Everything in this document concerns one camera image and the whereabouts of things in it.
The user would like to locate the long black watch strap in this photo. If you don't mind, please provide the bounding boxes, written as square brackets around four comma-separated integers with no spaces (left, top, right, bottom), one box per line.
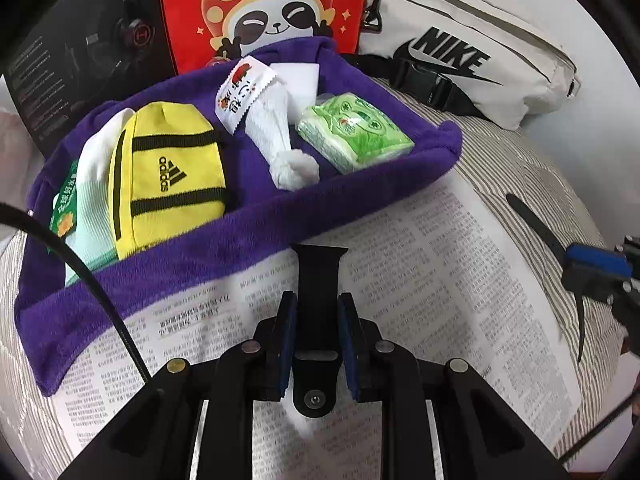
[506,192,588,365]

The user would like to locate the striped bedding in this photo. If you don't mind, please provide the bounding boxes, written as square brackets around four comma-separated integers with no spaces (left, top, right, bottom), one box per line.
[0,77,626,480]

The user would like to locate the printed newspaper sheet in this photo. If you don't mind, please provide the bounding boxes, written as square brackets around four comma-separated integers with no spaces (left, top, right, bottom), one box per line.
[52,172,583,480]

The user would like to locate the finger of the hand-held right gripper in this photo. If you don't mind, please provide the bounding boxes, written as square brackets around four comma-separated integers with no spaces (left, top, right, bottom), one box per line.
[560,235,640,308]

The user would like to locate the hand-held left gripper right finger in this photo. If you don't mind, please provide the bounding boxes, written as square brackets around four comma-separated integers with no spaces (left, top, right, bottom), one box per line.
[336,292,573,480]

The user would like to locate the purple towel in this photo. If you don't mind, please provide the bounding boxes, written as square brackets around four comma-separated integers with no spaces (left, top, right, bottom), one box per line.
[14,36,463,398]

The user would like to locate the mint and white cloth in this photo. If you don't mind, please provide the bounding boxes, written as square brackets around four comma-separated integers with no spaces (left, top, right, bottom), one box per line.
[64,107,137,288]

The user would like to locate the black watch strap with stud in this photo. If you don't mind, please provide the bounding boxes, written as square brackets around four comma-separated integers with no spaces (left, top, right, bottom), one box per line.
[290,243,349,418]

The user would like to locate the red panda print bag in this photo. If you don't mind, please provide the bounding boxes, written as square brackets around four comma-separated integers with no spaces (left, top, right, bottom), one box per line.
[156,0,371,76]

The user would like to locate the white bundle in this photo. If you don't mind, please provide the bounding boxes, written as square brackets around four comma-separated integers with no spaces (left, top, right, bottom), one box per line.
[215,56,321,192]

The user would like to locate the black cable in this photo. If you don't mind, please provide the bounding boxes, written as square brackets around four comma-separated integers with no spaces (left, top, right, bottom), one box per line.
[0,202,153,386]

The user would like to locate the white waist bag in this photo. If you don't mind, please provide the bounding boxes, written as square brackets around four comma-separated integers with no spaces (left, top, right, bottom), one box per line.
[345,0,583,128]

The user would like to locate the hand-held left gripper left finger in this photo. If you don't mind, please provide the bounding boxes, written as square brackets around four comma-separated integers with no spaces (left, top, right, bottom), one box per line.
[57,292,301,480]

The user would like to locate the green tissue pack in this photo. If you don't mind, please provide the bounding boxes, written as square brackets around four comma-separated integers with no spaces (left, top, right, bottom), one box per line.
[295,92,416,175]

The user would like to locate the black headset box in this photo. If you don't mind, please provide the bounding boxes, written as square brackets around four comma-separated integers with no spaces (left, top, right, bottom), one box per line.
[5,0,178,153]

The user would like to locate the yellow zip pouch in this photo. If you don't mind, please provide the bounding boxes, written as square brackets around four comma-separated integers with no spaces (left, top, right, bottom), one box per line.
[107,101,233,261]

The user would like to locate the green and white tissue packet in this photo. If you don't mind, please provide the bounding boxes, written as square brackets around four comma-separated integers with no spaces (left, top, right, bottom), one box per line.
[49,159,83,256]

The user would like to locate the white sponge block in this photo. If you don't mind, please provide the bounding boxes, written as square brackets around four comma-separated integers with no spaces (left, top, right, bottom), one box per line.
[270,61,321,106]

